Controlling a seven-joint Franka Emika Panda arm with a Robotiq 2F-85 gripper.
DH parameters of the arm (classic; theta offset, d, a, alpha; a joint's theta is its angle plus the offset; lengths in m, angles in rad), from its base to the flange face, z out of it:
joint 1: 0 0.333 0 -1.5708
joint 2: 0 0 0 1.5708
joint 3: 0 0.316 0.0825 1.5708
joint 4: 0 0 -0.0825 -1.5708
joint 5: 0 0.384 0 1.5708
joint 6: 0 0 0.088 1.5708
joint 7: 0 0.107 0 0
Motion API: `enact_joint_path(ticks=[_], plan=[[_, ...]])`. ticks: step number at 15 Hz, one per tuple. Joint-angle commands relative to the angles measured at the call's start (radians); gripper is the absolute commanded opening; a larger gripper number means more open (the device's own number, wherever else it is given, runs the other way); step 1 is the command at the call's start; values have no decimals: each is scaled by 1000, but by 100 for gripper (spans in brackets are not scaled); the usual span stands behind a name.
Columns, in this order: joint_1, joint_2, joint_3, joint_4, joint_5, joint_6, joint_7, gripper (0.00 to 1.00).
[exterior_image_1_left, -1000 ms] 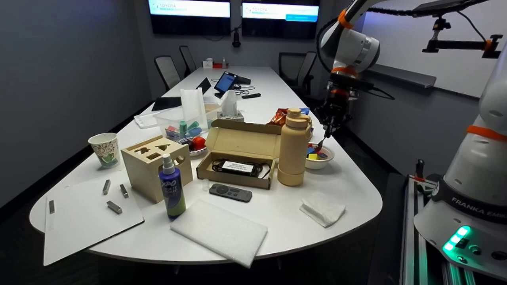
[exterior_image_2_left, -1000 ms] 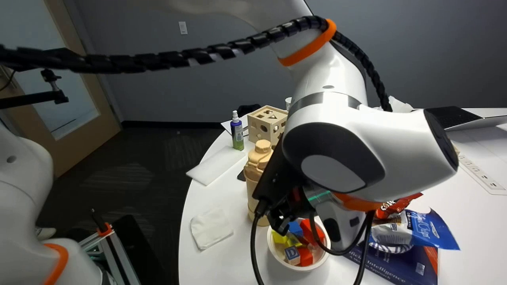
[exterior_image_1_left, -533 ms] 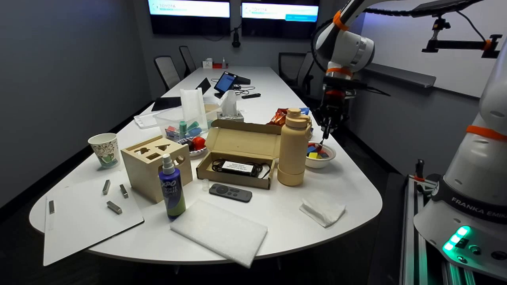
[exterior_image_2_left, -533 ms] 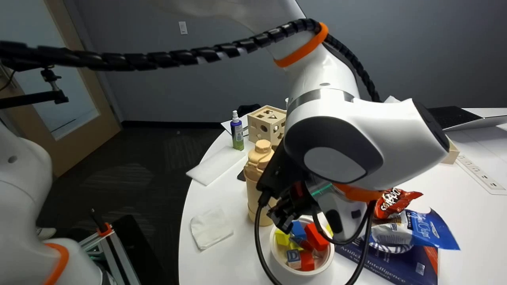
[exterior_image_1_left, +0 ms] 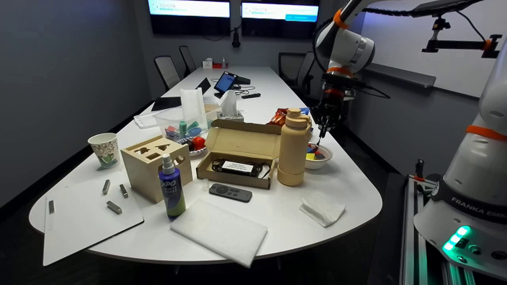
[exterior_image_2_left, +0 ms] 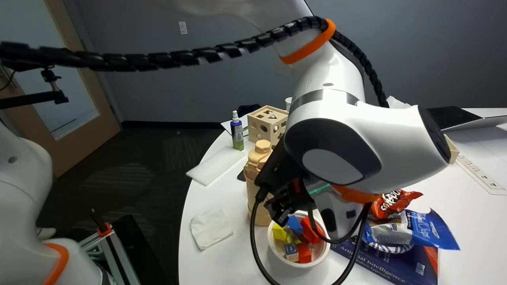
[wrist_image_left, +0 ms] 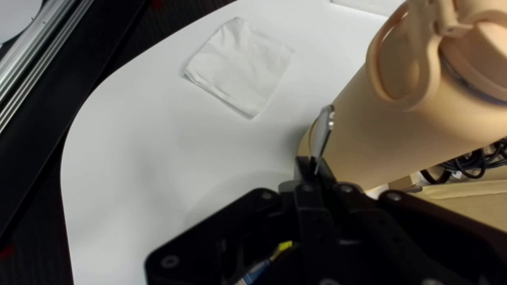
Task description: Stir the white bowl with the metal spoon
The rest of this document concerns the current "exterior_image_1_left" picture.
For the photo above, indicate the red brick block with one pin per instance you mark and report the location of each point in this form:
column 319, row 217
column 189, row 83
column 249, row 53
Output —
column 319, row 156

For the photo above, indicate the beige water bottle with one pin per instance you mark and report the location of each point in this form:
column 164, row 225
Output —
column 294, row 159

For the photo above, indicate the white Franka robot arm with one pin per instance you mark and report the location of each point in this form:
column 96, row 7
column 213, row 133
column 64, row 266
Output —
column 476, row 159

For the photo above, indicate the white bowl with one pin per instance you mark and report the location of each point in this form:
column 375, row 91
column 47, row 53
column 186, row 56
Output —
column 324, row 163

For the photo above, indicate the black office chair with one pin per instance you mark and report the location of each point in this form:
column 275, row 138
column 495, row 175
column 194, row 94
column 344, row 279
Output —
column 188, row 59
column 167, row 72
column 294, row 68

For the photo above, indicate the red Doritos bag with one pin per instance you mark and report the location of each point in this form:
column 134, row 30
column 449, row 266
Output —
column 278, row 118

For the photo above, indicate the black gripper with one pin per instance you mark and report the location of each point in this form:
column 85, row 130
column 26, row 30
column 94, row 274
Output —
column 333, row 108

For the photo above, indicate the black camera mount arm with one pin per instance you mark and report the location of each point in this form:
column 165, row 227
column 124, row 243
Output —
column 460, row 45

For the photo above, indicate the black adapter with white label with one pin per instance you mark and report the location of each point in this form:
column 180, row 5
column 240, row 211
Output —
column 238, row 167

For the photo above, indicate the blue chip bag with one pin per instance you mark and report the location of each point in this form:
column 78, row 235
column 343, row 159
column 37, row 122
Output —
column 305, row 111

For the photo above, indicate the wooden shape sorter box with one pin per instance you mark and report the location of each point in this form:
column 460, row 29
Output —
column 153, row 179

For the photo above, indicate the white paper sheet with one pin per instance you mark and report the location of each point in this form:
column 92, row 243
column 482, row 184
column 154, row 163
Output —
column 145, row 121

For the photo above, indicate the yellow cube block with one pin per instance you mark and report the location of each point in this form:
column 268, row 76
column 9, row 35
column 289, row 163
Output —
column 311, row 157

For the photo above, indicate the large white board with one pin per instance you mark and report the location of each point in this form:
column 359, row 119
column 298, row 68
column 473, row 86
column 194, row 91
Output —
column 80, row 227

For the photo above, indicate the white folded napkin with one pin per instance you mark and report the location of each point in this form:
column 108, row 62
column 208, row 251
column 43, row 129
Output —
column 322, row 211

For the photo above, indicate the patterned paper cup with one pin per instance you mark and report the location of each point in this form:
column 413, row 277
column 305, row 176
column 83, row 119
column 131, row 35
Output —
column 105, row 151

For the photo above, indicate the clear plastic container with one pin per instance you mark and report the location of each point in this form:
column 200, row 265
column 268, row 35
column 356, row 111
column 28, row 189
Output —
column 192, row 108

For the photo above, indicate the wall monitor screen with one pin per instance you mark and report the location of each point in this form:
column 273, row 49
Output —
column 279, row 11
column 189, row 8

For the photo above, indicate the tablet with blue screen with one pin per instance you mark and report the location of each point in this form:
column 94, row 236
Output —
column 224, row 83

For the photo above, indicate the white cloth towel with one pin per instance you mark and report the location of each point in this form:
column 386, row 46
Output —
column 219, row 232

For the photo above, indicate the small grey marker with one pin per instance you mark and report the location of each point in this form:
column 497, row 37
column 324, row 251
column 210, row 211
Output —
column 107, row 187
column 115, row 208
column 124, row 190

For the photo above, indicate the grey remote control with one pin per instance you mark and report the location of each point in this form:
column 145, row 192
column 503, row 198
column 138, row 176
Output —
column 230, row 192

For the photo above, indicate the open cardboard box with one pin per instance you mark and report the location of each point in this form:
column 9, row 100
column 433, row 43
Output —
column 243, row 143

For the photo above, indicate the grey whiteboard ledge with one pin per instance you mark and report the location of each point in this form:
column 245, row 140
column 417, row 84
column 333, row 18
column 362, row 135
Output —
column 401, row 75

